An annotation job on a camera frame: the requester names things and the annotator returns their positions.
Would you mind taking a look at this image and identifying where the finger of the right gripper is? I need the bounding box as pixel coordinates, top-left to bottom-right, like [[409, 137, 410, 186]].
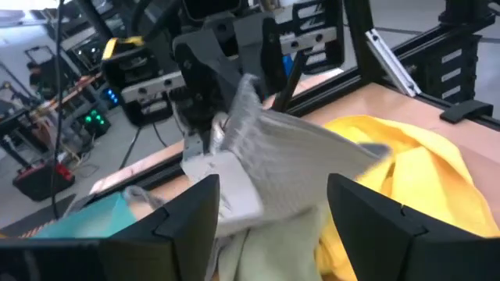
[[173, 30, 243, 133], [260, 17, 305, 112]]

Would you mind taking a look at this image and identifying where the yellow microfiber towel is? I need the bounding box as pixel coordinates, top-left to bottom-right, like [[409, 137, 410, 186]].
[[315, 114, 500, 281]]

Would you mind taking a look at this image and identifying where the black plastic frame clip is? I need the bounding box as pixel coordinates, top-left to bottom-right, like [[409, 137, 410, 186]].
[[439, 99, 494, 125]]

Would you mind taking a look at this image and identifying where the black device with green lights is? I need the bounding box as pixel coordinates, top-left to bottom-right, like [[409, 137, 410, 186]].
[[80, 108, 113, 138]]

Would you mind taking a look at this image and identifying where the black and red equipment case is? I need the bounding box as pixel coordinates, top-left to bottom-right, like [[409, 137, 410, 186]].
[[11, 158, 76, 203]]

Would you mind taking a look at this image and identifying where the teal plastic bin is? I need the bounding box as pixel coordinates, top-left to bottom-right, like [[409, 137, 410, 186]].
[[33, 190, 138, 240]]

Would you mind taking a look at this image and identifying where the light grey waffle towel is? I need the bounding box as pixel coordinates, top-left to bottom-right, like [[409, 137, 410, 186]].
[[180, 73, 391, 237]]

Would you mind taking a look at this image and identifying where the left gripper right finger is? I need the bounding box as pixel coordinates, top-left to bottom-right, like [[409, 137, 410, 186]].
[[327, 173, 500, 281]]

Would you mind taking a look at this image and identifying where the thin black hanging cable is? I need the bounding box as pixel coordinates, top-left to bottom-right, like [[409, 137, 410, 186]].
[[49, 0, 66, 219]]

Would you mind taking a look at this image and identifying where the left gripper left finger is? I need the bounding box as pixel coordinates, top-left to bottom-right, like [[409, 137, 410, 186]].
[[0, 174, 221, 281]]

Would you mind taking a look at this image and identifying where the yellow cable tag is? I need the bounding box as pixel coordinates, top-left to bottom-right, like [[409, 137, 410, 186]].
[[102, 36, 146, 60]]

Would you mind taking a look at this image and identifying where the pale green teal-edged towel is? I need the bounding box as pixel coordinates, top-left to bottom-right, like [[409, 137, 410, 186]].
[[212, 205, 327, 281]]

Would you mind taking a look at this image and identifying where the silver diagonal frame brace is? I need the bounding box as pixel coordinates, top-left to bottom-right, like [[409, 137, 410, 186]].
[[364, 28, 422, 98]]

